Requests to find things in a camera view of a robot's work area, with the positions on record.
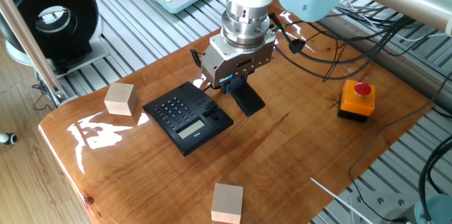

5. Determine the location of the light wooden cube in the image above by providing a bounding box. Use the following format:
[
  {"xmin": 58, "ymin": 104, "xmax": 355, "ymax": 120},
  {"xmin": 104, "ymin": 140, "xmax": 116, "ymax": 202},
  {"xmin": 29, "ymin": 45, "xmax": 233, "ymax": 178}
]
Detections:
[
  {"xmin": 104, "ymin": 82, "xmax": 138, "ymax": 117},
  {"xmin": 210, "ymin": 182, "xmax": 244, "ymax": 224}
]

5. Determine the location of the black desk telephone base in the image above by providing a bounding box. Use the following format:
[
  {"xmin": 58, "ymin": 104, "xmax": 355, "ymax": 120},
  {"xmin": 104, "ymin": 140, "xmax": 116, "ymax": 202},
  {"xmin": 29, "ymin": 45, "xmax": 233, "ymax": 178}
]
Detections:
[{"xmin": 142, "ymin": 81, "xmax": 234, "ymax": 157}]

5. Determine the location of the white plastic zip tie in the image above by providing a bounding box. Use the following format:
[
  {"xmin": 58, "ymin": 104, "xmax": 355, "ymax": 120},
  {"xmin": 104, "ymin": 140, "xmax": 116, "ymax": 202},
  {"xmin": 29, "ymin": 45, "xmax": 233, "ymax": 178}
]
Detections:
[{"xmin": 310, "ymin": 177, "xmax": 375, "ymax": 224}]

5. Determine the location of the aluminium robot mounting plate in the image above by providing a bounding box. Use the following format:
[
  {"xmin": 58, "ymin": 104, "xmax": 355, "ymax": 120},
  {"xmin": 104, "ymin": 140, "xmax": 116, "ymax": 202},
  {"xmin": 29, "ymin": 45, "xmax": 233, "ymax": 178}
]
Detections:
[{"xmin": 338, "ymin": 181, "xmax": 421, "ymax": 224}]

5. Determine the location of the small black white object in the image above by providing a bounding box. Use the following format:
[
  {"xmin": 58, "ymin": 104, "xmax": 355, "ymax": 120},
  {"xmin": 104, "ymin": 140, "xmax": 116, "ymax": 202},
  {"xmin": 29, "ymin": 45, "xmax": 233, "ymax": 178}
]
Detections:
[{"xmin": 0, "ymin": 132, "xmax": 18, "ymax": 146}]

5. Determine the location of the orange emergency stop button box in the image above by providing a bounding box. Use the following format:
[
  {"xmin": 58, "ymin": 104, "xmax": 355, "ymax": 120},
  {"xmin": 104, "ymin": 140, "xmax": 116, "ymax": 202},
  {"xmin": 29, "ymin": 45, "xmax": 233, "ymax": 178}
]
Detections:
[{"xmin": 337, "ymin": 79, "xmax": 376, "ymax": 122}]

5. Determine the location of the black ring-shaped lamp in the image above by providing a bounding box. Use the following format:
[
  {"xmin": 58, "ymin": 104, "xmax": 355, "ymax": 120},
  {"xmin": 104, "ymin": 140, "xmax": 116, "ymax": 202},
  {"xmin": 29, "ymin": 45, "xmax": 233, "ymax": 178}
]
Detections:
[{"xmin": 0, "ymin": 0, "xmax": 111, "ymax": 78}]

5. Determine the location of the thin black button cable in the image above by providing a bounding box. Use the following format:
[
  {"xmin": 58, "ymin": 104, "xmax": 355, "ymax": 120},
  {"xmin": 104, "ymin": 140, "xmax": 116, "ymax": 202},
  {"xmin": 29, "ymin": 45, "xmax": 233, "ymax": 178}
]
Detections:
[{"xmin": 348, "ymin": 71, "xmax": 452, "ymax": 222}]

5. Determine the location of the aluminium frame post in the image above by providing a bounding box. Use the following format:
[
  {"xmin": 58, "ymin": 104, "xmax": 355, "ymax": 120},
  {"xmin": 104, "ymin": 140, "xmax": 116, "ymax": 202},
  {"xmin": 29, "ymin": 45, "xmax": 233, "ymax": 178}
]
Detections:
[{"xmin": 0, "ymin": 0, "xmax": 69, "ymax": 107}]

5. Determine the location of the silver Schunk gripper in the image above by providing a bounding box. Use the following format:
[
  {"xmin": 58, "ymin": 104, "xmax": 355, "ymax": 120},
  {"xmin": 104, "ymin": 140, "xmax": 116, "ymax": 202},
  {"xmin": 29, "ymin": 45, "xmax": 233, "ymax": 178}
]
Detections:
[{"xmin": 200, "ymin": 35, "xmax": 277, "ymax": 96}]

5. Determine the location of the black telephone handset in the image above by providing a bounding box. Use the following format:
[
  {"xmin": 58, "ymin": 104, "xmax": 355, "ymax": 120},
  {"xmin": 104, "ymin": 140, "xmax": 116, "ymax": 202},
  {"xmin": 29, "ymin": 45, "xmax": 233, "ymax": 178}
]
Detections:
[{"xmin": 189, "ymin": 49, "xmax": 266, "ymax": 117}]

